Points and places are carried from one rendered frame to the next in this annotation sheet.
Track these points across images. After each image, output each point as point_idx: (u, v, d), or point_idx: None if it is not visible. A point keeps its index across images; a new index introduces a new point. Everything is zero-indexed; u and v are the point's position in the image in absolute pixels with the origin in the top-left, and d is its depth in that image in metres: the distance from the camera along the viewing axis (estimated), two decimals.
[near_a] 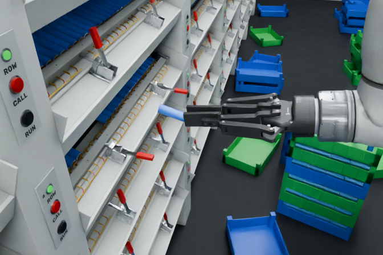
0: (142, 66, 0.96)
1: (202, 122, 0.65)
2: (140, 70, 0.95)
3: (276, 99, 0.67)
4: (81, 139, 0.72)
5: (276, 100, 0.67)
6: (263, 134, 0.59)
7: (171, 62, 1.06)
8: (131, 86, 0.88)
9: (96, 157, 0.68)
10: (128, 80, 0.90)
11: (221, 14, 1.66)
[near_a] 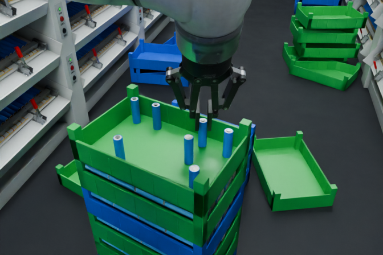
0: None
1: (216, 116, 0.67)
2: None
3: (173, 75, 0.55)
4: None
5: (175, 74, 0.55)
6: (240, 79, 0.57)
7: None
8: None
9: None
10: None
11: None
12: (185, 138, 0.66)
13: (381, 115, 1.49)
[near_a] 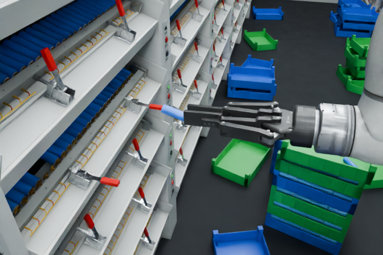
0: (117, 81, 0.92)
1: (201, 121, 0.65)
2: (114, 84, 0.90)
3: (276, 107, 0.68)
4: (43, 163, 0.67)
5: (277, 109, 0.68)
6: (262, 138, 0.59)
7: (150, 75, 1.01)
8: (104, 103, 0.84)
9: (56, 184, 0.64)
10: (100, 96, 0.85)
11: (208, 20, 1.61)
12: None
13: None
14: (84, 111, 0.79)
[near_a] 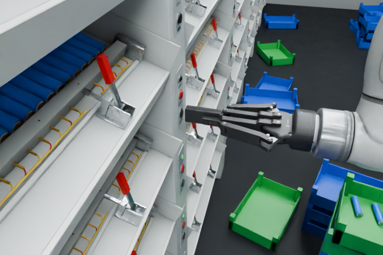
0: None
1: None
2: None
3: (271, 144, 0.61)
4: None
5: (272, 143, 0.61)
6: (266, 109, 0.69)
7: (155, 146, 0.68)
8: None
9: None
10: None
11: (227, 44, 1.28)
12: None
13: None
14: None
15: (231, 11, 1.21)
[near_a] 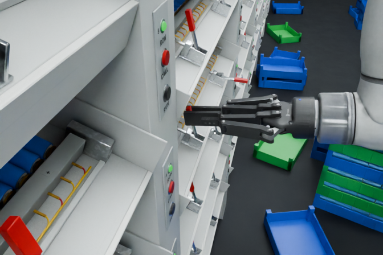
0: None
1: None
2: None
3: (273, 136, 0.59)
4: None
5: (274, 134, 0.60)
6: (267, 101, 0.69)
7: (223, 53, 1.05)
8: None
9: None
10: None
11: (254, 8, 1.65)
12: None
13: None
14: None
15: None
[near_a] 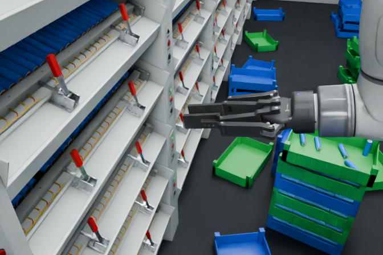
0: None
1: None
2: None
3: (274, 132, 0.59)
4: None
5: (274, 131, 0.59)
6: (268, 97, 0.68)
7: (152, 78, 1.02)
8: (101, 103, 0.84)
9: (51, 184, 0.64)
10: None
11: (210, 23, 1.62)
12: (338, 144, 1.30)
13: None
14: None
15: None
